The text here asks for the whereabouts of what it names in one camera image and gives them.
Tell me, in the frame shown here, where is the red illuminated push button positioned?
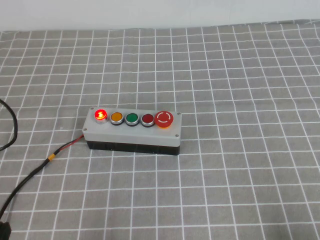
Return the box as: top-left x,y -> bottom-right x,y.
93,108 -> 109,125

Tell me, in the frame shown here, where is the red mushroom emergency stop button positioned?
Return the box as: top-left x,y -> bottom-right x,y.
154,110 -> 174,129

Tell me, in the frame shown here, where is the dark red flat push button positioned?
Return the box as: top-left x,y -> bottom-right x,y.
140,113 -> 156,128

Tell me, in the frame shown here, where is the grey black button control box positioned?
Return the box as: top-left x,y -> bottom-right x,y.
82,106 -> 183,156

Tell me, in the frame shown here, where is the green flat push button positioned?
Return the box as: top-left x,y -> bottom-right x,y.
124,112 -> 140,127

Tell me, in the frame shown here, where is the yellow flat push button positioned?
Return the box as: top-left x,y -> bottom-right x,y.
109,111 -> 125,126

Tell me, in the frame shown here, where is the grey white-checked tablecloth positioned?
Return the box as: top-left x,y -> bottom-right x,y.
0,19 -> 320,240

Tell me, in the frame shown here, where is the black red power cable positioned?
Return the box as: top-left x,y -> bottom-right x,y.
0,134 -> 86,220

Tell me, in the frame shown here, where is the thin black looped cable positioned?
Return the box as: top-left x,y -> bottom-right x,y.
0,99 -> 19,151

